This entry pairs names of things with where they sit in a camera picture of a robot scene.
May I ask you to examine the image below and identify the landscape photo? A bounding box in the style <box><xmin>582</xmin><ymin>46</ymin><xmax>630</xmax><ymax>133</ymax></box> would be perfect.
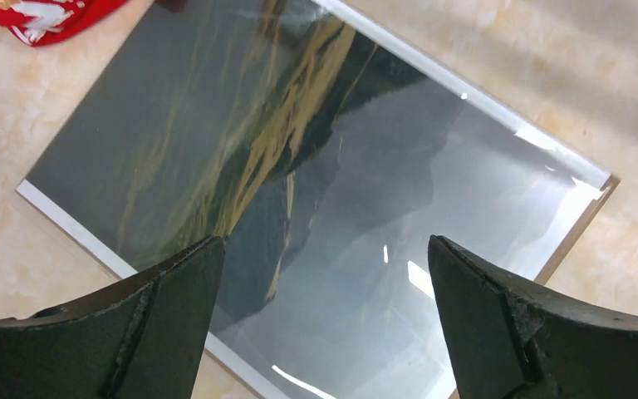
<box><xmin>17</xmin><ymin>1</ymin><xmax>613</xmax><ymax>398</ymax></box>

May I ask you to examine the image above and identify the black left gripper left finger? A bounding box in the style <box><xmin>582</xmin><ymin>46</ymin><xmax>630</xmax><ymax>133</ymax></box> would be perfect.
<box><xmin>0</xmin><ymin>236</ymin><xmax>224</xmax><ymax>398</ymax></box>

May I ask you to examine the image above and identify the red crumpled cloth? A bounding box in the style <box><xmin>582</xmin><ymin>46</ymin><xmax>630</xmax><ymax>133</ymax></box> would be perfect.
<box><xmin>0</xmin><ymin>0</ymin><xmax>126</xmax><ymax>47</ymax></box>

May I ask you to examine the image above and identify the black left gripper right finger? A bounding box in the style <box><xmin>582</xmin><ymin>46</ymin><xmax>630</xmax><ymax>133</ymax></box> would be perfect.
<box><xmin>428</xmin><ymin>236</ymin><xmax>638</xmax><ymax>398</ymax></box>

